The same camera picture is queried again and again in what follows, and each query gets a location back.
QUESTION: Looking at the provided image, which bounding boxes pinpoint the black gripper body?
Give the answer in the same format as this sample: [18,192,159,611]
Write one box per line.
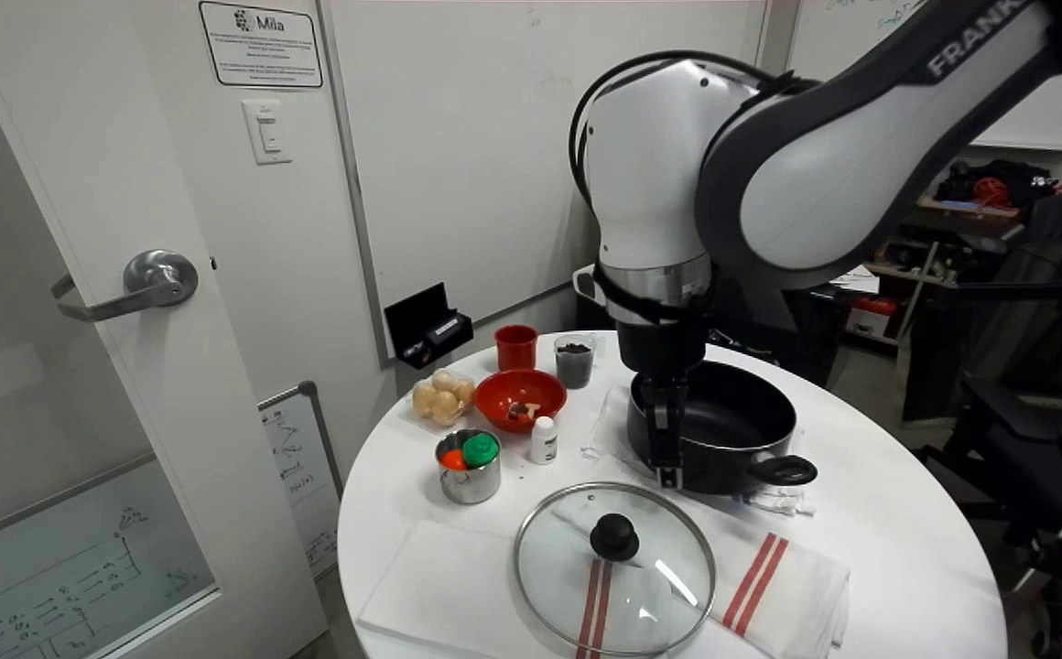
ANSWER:
[614,318,710,426]

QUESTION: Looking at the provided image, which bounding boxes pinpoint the glass lid black knob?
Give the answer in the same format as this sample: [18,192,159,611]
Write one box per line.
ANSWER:
[509,479,720,659]

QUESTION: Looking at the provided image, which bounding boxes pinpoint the black cooking pot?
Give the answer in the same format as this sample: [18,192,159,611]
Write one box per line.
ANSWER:
[624,360,820,496]

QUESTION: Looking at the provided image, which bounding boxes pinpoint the clear cup dark contents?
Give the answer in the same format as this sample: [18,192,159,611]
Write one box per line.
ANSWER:
[552,340,598,393]

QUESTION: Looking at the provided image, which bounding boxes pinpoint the small white bottle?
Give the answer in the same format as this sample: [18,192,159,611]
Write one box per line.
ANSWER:
[524,412,560,467]

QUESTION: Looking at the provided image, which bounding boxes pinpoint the red mug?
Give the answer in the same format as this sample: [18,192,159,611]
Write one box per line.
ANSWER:
[489,322,542,374]

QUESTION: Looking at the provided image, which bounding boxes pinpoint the red plastic bowl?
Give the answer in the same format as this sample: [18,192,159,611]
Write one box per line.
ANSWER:
[469,366,570,439]

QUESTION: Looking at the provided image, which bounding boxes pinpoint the green round toy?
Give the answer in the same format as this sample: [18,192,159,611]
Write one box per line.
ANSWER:
[457,429,503,472]

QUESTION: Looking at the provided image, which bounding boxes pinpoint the white towel red stripes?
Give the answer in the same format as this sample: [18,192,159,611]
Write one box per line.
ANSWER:
[662,504,853,659]
[355,515,728,659]

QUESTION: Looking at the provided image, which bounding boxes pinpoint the metal can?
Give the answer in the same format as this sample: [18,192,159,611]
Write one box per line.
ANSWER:
[432,429,507,510]

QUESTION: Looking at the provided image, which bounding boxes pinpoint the pale bread roll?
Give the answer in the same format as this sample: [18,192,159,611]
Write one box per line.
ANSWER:
[432,368,475,402]
[410,383,452,426]
[436,395,475,432]

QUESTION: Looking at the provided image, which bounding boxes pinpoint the white storage box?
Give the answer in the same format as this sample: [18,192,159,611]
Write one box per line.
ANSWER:
[841,291,900,345]

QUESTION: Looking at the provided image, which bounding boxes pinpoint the open black case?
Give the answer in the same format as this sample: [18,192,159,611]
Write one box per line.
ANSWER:
[382,282,480,368]

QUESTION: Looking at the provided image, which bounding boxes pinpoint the cluttered wooden shelf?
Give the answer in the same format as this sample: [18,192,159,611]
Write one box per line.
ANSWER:
[841,152,1062,360]

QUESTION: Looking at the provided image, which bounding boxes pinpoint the small leaning whiteboard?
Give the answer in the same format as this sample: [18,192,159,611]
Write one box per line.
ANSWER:
[253,380,344,578]

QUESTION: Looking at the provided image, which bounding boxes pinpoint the black office chair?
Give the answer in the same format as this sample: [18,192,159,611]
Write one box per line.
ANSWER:
[900,192,1062,659]

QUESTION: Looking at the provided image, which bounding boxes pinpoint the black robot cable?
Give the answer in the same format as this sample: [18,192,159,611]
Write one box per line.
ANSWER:
[569,46,802,211]

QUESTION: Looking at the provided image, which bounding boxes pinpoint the white light switch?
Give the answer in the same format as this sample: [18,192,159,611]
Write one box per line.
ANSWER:
[238,96,298,168]

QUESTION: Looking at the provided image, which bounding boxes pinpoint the white Mila wall sign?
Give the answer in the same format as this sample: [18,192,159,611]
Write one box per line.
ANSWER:
[197,0,325,90]

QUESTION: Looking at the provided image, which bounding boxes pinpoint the silver door lever handle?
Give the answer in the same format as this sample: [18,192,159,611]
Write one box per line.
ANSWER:
[49,246,200,325]

